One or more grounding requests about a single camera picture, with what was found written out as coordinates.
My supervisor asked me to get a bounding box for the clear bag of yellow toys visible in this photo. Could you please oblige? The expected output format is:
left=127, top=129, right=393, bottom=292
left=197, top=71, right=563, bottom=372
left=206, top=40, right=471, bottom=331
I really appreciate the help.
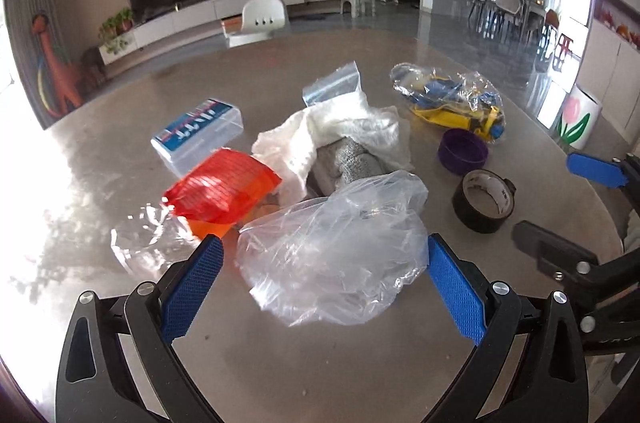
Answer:
left=390, top=63, right=506, bottom=146

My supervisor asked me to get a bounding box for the white plastic chair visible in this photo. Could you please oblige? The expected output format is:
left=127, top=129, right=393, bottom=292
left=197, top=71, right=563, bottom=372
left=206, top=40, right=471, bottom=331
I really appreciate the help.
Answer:
left=222, top=0, right=291, bottom=49

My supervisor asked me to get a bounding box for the grey knitted cloth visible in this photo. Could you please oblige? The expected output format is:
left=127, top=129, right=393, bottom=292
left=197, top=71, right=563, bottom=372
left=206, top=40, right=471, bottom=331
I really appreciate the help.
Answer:
left=307, top=140, right=396, bottom=199

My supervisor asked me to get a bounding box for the orange dinosaur toy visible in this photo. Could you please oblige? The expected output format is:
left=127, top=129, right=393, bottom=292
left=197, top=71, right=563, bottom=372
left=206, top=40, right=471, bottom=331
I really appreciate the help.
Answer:
left=31, top=14, right=84, bottom=115

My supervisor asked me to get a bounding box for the large clear plastic bag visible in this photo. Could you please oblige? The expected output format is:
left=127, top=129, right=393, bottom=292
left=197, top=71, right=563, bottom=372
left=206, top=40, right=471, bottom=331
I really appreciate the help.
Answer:
left=236, top=170, right=431, bottom=328

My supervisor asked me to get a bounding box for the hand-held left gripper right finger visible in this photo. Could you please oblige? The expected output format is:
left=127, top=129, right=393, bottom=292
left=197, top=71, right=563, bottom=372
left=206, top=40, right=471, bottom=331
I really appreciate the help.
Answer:
left=426, top=233, right=592, bottom=423

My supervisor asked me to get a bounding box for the clear plastic box blue label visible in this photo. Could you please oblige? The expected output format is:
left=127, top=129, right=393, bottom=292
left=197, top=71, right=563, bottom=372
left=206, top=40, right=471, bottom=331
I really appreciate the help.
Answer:
left=151, top=97, right=244, bottom=178

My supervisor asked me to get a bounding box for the white bin with tulip print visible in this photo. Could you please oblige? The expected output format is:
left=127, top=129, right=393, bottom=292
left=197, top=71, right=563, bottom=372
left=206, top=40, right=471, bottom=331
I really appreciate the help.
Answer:
left=555, top=84, right=605, bottom=149

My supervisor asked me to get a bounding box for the white plastic bag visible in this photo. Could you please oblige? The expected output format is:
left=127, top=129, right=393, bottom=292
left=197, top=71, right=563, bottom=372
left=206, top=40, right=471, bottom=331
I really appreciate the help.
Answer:
left=251, top=90, right=415, bottom=205

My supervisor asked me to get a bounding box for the beige side cabinet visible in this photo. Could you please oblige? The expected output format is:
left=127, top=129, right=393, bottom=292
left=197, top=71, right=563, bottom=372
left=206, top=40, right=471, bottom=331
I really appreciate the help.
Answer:
left=575, top=0, right=640, bottom=146

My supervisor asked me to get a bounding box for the crumpled clear plastic wrap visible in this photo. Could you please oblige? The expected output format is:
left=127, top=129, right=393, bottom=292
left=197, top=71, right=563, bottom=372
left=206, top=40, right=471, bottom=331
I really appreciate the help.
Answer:
left=110, top=203, right=202, bottom=275

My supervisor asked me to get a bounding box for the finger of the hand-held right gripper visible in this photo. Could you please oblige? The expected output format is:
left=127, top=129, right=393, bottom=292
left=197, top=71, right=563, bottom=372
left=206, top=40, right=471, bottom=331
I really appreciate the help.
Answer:
left=512, top=220, right=640, bottom=304
left=566, top=152, right=640, bottom=192

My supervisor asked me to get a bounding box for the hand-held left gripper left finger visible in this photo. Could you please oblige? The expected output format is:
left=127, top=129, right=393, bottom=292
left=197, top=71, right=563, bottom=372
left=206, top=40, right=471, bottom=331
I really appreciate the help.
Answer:
left=55, top=234, right=226, bottom=423

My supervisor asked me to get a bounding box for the dining table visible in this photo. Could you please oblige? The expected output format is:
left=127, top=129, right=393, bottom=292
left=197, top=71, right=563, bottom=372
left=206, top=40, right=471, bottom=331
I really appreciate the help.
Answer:
left=520, top=0, right=547, bottom=35

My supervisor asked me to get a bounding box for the potted green plant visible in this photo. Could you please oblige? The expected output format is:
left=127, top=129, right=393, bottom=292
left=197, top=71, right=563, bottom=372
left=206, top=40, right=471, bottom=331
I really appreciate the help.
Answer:
left=98, top=8, right=136, bottom=55

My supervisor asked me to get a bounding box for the red mesh packet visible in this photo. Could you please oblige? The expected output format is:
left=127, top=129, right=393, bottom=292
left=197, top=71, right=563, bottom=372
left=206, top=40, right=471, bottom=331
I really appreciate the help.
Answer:
left=162, top=148, right=283, bottom=240

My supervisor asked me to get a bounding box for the white television cabinet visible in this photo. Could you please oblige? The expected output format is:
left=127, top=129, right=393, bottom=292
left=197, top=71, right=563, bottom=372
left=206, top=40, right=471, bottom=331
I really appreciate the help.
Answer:
left=99, top=0, right=343, bottom=65

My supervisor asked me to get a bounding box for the small clear zip bag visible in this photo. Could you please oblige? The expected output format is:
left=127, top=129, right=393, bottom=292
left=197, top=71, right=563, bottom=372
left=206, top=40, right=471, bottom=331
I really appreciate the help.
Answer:
left=302, top=61, right=363, bottom=109

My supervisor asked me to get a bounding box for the black tape roll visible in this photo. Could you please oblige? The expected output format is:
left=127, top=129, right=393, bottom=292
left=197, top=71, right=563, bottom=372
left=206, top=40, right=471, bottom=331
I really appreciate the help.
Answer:
left=452, top=170, right=517, bottom=234

